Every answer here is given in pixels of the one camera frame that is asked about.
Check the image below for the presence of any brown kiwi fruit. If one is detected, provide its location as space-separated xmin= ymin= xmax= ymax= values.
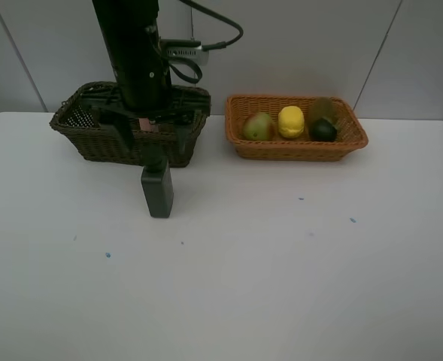
xmin=308 ymin=97 xmax=336 ymax=123

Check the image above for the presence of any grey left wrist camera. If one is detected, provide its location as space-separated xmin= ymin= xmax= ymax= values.
xmin=159 ymin=38 xmax=209 ymax=66

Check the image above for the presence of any green red mango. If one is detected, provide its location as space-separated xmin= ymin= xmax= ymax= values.
xmin=242 ymin=112 xmax=275 ymax=141

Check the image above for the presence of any orange wicker basket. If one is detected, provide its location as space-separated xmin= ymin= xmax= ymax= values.
xmin=225 ymin=94 xmax=369 ymax=162

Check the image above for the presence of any dark brown wicker basket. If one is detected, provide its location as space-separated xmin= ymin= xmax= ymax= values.
xmin=50 ymin=81 xmax=211 ymax=168

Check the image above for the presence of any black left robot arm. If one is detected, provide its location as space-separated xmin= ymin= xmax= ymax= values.
xmin=80 ymin=1 xmax=211 ymax=153

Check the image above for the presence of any black bottle green label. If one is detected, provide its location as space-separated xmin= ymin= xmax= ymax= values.
xmin=141 ymin=143 xmax=174 ymax=219

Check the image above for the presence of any yellow lemon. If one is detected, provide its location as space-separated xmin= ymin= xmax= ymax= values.
xmin=278 ymin=106 xmax=305 ymax=139

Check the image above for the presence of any pink bottle white cap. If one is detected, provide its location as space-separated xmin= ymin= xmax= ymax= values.
xmin=138 ymin=118 xmax=159 ymax=132

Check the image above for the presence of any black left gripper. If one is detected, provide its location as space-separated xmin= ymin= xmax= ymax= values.
xmin=81 ymin=37 xmax=207 ymax=156

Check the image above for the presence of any dark purple mangosteen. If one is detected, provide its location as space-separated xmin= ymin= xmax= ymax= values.
xmin=309 ymin=117 xmax=338 ymax=142

